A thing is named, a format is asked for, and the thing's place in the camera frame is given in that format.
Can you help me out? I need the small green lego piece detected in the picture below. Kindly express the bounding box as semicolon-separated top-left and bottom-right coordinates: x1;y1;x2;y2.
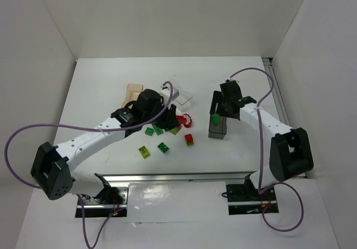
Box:
211;114;220;126

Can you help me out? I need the lime printed lego brick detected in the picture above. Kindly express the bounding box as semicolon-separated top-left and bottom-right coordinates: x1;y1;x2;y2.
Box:
138;146;151;159

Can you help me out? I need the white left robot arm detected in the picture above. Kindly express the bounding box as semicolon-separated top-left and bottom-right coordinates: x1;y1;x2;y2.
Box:
31;87;179;200

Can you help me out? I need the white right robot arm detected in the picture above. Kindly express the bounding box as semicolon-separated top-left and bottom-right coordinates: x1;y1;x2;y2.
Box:
208;80;314;193

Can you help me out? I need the dark green 2x4 lego brick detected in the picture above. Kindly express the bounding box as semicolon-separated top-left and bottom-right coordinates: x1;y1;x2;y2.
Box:
152;124;163;135

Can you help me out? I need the tan translucent plastic container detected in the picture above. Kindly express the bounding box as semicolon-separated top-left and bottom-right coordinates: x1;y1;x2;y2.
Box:
121;83;144;108

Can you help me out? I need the dark green 2x2 lego brick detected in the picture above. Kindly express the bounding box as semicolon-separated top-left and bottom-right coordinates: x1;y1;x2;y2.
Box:
144;127;154;136

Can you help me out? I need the red and lime stacked lego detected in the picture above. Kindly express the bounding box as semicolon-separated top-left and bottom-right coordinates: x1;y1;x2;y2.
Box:
184;134;194;146

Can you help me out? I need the clear plastic container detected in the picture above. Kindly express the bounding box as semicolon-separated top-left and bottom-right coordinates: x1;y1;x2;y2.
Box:
162;79;192;112

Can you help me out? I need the dark green printed lego brick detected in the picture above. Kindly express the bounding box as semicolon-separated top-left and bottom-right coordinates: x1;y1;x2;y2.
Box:
157;142;170;154

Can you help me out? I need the grey translucent plastic container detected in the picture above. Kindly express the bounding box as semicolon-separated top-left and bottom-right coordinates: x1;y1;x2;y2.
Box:
208;115;227;140

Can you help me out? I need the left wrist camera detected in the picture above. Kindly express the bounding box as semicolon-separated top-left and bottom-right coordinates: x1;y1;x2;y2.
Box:
159;87;180;102

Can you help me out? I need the aluminium side rail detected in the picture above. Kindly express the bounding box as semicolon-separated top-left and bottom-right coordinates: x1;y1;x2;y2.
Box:
262;58;290;125

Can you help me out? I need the aluminium mounting rail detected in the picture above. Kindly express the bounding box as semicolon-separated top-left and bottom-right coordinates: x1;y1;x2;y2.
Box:
94;172;251;185

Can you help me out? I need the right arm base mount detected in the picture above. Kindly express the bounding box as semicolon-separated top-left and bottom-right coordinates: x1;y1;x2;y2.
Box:
221;184;279;216

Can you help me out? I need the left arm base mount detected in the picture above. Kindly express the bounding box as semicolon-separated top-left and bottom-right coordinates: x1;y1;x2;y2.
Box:
81;183;129;218

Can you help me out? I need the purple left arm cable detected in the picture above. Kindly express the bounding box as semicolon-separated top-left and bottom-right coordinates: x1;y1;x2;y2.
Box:
4;80;173;249

